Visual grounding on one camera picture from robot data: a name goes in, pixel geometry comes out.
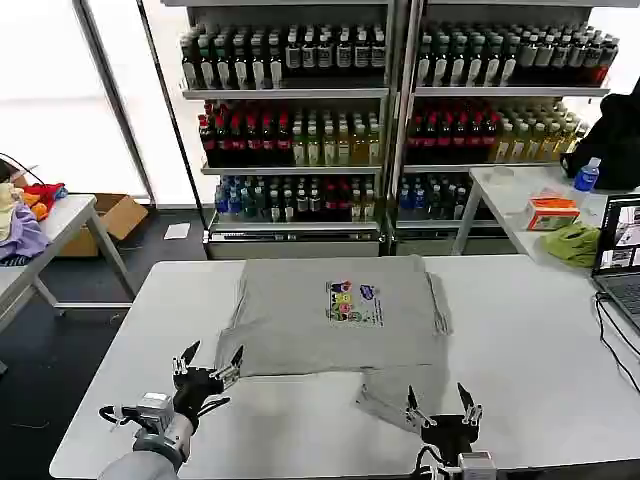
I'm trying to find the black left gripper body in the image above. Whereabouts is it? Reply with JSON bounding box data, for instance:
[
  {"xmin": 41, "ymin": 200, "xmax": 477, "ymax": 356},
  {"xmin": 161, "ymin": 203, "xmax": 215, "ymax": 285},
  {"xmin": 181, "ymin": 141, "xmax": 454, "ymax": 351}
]
[{"xmin": 172, "ymin": 367, "xmax": 226, "ymax": 432}]

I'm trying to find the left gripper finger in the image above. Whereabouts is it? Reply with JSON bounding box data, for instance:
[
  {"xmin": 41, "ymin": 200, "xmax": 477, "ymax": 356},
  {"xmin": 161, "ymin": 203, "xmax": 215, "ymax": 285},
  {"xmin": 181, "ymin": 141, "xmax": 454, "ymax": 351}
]
[
  {"xmin": 171, "ymin": 340, "xmax": 202, "ymax": 377},
  {"xmin": 209, "ymin": 344, "xmax": 245, "ymax": 389}
]

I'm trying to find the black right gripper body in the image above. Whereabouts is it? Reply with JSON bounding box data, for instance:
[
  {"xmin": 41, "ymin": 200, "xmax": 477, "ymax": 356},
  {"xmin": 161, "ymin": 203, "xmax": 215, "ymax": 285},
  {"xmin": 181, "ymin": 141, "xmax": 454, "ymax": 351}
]
[{"xmin": 420, "ymin": 413, "xmax": 481, "ymax": 464}]

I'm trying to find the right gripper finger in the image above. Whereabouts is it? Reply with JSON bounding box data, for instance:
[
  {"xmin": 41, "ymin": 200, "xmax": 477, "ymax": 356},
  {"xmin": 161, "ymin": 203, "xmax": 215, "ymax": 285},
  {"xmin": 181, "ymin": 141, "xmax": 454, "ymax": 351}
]
[
  {"xmin": 457, "ymin": 382, "xmax": 484, "ymax": 426},
  {"xmin": 405, "ymin": 384, "xmax": 437, "ymax": 428}
]

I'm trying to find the grey printed t-shirt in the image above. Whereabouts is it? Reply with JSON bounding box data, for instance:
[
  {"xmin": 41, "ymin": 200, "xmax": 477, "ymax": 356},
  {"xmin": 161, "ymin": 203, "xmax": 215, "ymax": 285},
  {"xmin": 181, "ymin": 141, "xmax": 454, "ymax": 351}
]
[{"xmin": 213, "ymin": 254, "xmax": 454, "ymax": 435}]

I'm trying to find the brown cardboard box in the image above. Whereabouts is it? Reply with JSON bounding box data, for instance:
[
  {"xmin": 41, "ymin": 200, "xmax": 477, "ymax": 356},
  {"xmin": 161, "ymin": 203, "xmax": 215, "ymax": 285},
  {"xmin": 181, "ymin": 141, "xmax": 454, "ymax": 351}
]
[{"xmin": 59, "ymin": 193, "xmax": 150, "ymax": 258}]

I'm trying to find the grey side table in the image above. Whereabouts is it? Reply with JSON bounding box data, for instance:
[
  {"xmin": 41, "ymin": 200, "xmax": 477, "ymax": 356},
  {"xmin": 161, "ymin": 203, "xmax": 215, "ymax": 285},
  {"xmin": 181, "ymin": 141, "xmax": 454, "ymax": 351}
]
[{"xmin": 0, "ymin": 193, "xmax": 137, "ymax": 334}]

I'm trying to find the green cloth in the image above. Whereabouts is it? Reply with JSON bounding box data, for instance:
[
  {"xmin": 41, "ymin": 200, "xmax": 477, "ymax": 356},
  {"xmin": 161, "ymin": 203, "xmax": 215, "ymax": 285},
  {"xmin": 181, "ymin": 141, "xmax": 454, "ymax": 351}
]
[{"xmin": 539, "ymin": 222, "xmax": 601, "ymax": 269}]

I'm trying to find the purple cloth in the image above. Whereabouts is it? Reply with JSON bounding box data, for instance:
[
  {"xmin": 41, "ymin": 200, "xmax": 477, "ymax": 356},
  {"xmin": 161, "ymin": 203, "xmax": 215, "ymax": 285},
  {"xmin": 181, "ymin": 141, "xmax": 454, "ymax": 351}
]
[{"xmin": 0, "ymin": 199, "xmax": 51, "ymax": 261}]

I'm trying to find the orange tissue box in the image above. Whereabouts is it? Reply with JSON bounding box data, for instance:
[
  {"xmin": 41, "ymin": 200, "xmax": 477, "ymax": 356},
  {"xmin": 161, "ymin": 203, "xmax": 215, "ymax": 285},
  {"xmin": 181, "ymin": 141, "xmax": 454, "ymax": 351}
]
[{"xmin": 525, "ymin": 195, "xmax": 582, "ymax": 232}]

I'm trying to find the white desk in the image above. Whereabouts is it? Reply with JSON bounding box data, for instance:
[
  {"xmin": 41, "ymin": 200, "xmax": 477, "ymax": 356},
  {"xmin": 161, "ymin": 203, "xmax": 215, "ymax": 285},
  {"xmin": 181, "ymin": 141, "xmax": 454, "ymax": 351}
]
[{"xmin": 451, "ymin": 166, "xmax": 640, "ymax": 274}]

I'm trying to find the orange cloth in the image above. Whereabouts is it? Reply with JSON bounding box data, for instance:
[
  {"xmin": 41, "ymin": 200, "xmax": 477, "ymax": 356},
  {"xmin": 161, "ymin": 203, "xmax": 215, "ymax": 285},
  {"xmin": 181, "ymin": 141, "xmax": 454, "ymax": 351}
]
[{"xmin": 22, "ymin": 192, "xmax": 50, "ymax": 222}]

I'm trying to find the red cloth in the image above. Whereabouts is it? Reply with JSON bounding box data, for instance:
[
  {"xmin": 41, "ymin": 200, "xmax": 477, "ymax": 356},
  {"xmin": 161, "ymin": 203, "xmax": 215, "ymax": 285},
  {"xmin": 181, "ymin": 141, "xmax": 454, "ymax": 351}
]
[{"xmin": 22, "ymin": 182, "xmax": 69, "ymax": 212}]

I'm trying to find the grey laptop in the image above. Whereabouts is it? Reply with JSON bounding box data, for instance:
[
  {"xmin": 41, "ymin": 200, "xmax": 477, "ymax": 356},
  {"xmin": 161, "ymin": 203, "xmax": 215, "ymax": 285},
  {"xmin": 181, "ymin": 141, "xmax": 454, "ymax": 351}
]
[{"xmin": 591, "ymin": 194, "xmax": 640, "ymax": 334}]

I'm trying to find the cream cloth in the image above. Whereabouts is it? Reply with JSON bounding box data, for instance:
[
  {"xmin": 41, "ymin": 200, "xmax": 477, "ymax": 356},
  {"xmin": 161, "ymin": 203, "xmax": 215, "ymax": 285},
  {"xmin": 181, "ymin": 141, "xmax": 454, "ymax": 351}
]
[{"xmin": 0, "ymin": 182, "xmax": 25, "ymax": 241}]

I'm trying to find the shelf with bottles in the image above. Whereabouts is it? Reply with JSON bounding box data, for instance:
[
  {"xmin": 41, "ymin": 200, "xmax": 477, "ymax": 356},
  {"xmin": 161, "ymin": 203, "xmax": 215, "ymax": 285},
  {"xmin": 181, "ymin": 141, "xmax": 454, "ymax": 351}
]
[
  {"xmin": 389, "ymin": 0, "xmax": 621, "ymax": 256},
  {"xmin": 159, "ymin": 0, "xmax": 401, "ymax": 260}
]

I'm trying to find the blue water bottle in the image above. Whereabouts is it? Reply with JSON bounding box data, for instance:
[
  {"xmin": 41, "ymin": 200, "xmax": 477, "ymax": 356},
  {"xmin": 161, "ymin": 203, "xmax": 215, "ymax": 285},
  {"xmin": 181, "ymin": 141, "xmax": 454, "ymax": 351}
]
[{"xmin": 573, "ymin": 157, "xmax": 602, "ymax": 194}]

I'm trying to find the black slim pole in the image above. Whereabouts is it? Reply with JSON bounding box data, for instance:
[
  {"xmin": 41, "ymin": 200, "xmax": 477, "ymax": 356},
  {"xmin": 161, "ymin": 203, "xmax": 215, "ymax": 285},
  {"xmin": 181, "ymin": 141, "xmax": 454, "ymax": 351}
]
[{"xmin": 135, "ymin": 0, "xmax": 207, "ymax": 221}]

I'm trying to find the black bag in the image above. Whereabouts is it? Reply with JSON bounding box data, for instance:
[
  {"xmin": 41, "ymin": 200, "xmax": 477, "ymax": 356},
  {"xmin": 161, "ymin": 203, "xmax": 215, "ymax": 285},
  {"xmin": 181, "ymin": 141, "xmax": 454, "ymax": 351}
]
[{"xmin": 559, "ymin": 92, "xmax": 640, "ymax": 191}]

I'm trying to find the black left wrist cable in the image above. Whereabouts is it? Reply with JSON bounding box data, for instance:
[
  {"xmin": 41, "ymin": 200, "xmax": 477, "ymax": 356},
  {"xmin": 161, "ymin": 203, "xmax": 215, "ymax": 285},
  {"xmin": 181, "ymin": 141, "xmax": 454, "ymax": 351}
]
[{"xmin": 98, "ymin": 396, "xmax": 232, "ymax": 432}]

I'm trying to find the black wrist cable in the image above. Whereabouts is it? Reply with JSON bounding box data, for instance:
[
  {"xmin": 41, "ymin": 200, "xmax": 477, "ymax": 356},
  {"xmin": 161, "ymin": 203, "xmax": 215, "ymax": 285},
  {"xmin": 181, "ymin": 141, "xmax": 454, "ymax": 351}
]
[
  {"xmin": 98, "ymin": 396, "xmax": 232, "ymax": 432},
  {"xmin": 412, "ymin": 443, "xmax": 454, "ymax": 480}
]

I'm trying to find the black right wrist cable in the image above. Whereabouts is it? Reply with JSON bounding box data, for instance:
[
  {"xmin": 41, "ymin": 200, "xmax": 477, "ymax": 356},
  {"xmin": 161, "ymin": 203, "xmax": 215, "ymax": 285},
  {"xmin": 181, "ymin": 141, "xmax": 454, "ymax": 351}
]
[{"xmin": 412, "ymin": 443, "xmax": 454, "ymax": 480}]

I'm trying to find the black laptop cable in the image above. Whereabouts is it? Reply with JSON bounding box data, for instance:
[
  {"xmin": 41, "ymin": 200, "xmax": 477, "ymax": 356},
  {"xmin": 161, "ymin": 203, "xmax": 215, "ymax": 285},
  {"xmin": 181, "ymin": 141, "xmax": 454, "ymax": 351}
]
[{"xmin": 593, "ymin": 292, "xmax": 640, "ymax": 394}]

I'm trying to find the black thin cable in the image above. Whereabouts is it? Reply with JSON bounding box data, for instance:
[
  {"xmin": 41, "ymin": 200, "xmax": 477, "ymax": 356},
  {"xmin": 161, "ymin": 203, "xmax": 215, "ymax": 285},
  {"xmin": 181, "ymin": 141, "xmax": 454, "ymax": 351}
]
[{"xmin": 0, "ymin": 152, "xmax": 47, "ymax": 187}]

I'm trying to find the grey window frame post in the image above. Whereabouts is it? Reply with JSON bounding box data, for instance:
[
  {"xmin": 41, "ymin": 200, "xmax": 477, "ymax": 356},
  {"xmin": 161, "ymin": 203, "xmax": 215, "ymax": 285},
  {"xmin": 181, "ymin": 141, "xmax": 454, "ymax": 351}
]
[{"xmin": 72, "ymin": 0, "xmax": 157, "ymax": 204}]

